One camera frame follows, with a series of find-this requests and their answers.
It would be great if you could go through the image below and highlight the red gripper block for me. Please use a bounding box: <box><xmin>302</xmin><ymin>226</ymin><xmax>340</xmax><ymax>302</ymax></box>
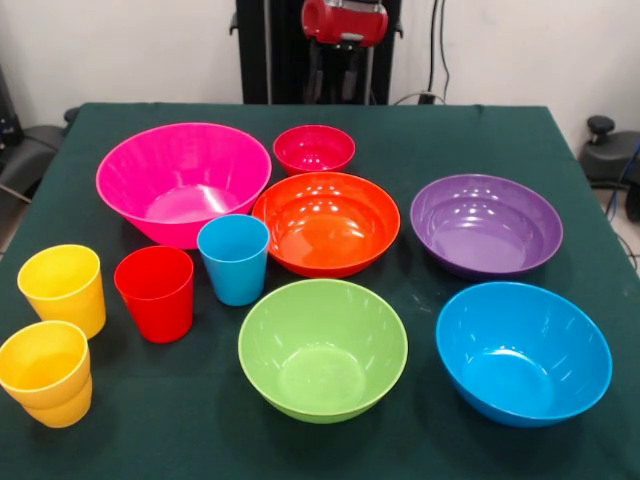
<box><xmin>301</xmin><ymin>0</ymin><xmax>390</xmax><ymax>104</ymax></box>

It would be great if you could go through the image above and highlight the yellow cup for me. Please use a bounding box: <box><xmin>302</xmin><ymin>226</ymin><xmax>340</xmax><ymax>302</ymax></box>
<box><xmin>16</xmin><ymin>243</ymin><xmax>107</xmax><ymax>340</ymax></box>
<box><xmin>0</xmin><ymin>319</ymin><xmax>93</xmax><ymax>409</ymax></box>
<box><xmin>9</xmin><ymin>372</ymin><xmax>94</xmax><ymax>430</ymax></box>

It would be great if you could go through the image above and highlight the small pink bowl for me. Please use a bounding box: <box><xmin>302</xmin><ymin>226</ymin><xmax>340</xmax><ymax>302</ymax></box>
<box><xmin>272</xmin><ymin>124</ymin><xmax>357</xmax><ymax>177</ymax></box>

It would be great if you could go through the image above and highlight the dark green table cloth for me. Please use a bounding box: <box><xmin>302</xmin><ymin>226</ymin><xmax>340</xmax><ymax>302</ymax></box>
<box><xmin>0</xmin><ymin>102</ymin><xmax>640</xmax><ymax>480</ymax></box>

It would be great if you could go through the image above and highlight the orange bowl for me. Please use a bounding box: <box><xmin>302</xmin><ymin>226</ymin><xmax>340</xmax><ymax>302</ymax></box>
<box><xmin>251</xmin><ymin>171</ymin><xmax>402</xmax><ymax>279</ymax></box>

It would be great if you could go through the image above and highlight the large magenta bowl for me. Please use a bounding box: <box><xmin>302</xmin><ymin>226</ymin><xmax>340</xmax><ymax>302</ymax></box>
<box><xmin>95</xmin><ymin>121</ymin><xmax>273</xmax><ymax>251</ymax></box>

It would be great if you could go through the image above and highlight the purple bowl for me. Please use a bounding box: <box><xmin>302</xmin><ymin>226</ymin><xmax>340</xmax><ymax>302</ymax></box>
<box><xmin>409</xmin><ymin>173</ymin><xmax>565</xmax><ymax>281</ymax></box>

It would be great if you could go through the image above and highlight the blue cup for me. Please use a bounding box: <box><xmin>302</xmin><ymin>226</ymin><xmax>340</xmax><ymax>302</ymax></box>
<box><xmin>196</xmin><ymin>213</ymin><xmax>271</xmax><ymax>307</ymax></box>

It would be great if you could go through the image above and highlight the green bowl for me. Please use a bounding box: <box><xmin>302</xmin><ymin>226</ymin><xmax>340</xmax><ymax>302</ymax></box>
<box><xmin>237</xmin><ymin>278</ymin><xmax>409</xmax><ymax>425</ymax></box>

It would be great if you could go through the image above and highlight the black chair base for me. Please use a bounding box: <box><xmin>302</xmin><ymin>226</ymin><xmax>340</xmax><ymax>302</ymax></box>
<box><xmin>0</xmin><ymin>64</ymin><xmax>81</xmax><ymax>201</ymax></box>
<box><xmin>578</xmin><ymin>115</ymin><xmax>640</xmax><ymax>189</ymax></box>

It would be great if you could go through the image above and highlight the red cup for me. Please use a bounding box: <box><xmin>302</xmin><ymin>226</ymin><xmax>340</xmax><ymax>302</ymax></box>
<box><xmin>113</xmin><ymin>245</ymin><xmax>195</xmax><ymax>344</ymax></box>

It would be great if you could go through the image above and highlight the blue bowl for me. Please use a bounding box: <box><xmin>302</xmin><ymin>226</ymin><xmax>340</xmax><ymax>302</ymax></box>
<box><xmin>435</xmin><ymin>281</ymin><xmax>614</xmax><ymax>429</ymax></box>

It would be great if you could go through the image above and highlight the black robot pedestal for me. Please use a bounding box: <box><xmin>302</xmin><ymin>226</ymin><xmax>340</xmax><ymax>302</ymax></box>
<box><xmin>229</xmin><ymin>0</ymin><xmax>404</xmax><ymax>106</ymax></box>

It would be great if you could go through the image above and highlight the black wall cable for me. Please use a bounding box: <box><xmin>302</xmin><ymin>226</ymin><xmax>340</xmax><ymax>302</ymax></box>
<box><xmin>428</xmin><ymin>0</ymin><xmax>451</xmax><ymax>104</ymax></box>

